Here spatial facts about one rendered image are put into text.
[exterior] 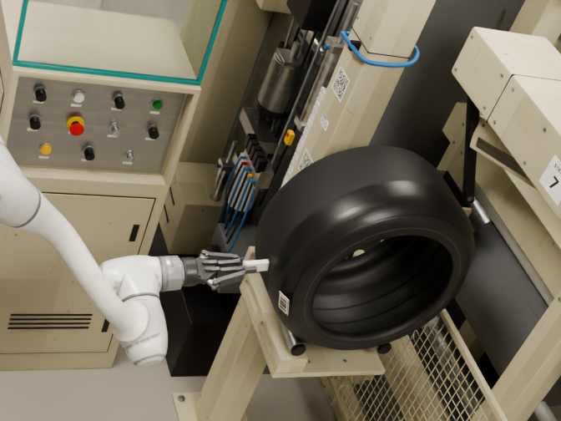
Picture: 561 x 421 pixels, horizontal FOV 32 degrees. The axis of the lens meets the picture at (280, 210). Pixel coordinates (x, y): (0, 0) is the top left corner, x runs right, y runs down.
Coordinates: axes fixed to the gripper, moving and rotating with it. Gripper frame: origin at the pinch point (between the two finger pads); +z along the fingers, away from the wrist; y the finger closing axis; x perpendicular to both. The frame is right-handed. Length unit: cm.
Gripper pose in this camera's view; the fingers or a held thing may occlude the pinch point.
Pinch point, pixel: (255, 266)
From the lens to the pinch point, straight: 255.6
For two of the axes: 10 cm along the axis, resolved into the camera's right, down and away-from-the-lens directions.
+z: 9.4, -0.6, 3.4
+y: -2.9, -6.6, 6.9
